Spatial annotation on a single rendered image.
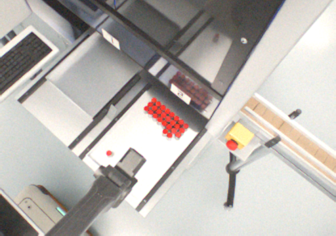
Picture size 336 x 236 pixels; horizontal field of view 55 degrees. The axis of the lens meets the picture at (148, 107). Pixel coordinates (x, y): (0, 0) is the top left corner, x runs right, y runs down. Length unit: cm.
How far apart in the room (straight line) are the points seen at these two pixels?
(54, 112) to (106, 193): 69
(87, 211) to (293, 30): 49
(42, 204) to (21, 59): 80
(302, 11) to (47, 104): 102
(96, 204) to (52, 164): 155
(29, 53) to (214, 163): 131
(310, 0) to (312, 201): 187
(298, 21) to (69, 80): 97
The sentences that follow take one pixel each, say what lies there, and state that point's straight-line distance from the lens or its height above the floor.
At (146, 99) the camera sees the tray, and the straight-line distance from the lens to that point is 129.
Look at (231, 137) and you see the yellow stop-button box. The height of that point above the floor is 101.
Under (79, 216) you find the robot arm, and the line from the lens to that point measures 63.
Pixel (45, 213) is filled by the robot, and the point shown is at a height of 28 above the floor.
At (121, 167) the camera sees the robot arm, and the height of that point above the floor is 130.
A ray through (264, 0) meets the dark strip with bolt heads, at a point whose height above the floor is 163.
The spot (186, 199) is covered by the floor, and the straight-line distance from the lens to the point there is 211.
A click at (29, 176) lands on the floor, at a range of 224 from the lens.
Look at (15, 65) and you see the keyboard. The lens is 152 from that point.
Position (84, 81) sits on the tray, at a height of 88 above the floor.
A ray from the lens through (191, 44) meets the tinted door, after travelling 88.
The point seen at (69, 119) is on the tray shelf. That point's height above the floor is 88.
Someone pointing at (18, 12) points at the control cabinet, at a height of 87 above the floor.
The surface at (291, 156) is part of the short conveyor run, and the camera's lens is 129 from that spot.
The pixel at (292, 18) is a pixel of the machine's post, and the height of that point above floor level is 163.
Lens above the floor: 209
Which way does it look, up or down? 71 degrees down
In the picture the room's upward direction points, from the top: 1 degrees clockwise
